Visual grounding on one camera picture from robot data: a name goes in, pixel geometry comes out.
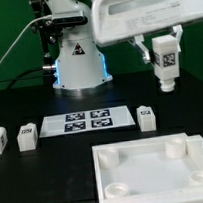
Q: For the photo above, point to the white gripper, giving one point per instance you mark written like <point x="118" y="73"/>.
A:
<point x="116" y="21"/>

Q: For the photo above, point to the white square tabletop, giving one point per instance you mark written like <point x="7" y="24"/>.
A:
<point x="149" y="166"/>

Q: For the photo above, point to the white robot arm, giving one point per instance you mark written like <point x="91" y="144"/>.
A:
<point x="80" y="66"/>

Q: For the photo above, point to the white tag plate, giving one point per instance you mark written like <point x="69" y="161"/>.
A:
<point x="78" y="122"/>

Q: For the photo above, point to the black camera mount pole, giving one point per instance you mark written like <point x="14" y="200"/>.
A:
<point x="41" y="9"/>

